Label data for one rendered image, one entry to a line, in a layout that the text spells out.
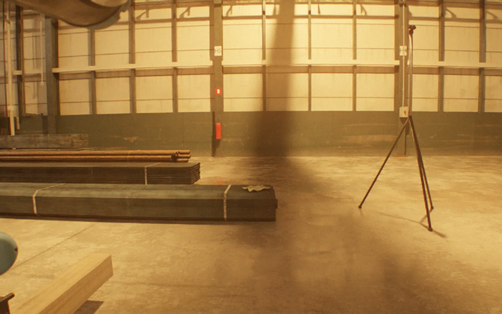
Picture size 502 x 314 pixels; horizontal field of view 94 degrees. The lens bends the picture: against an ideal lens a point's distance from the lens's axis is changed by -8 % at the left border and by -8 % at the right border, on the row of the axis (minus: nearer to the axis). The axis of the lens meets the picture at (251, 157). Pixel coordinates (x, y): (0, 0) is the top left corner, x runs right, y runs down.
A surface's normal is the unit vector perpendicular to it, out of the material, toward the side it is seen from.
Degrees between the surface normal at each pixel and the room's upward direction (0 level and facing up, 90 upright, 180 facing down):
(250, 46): 90
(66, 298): 90
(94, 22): 165
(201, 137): 90
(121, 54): 90
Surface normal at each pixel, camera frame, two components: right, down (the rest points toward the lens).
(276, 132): -0.04, 0.08
